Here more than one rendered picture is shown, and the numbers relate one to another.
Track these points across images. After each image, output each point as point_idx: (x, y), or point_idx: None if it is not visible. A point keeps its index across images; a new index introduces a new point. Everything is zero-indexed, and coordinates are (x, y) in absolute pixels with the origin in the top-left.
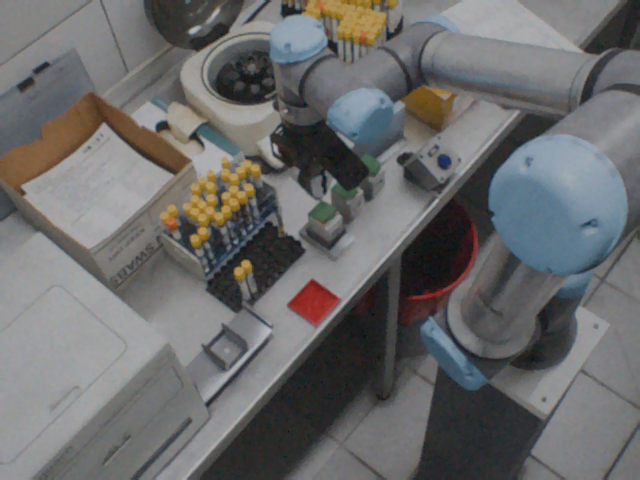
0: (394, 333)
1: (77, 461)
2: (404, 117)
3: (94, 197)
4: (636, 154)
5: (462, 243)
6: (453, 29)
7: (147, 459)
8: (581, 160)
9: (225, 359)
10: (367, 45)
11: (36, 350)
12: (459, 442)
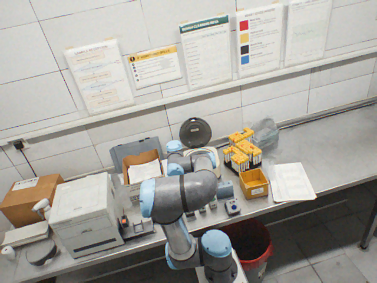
0: None
1: (73, 226)
2: (239, 191)
3: (142, 175)
4: (163, 190)
5: (264, 250)
6: (212, 158)
7: (98, 242)
8: (149, 184)
9: (136, 230)
10: (237, 164)
11: (82, 196)
12: None
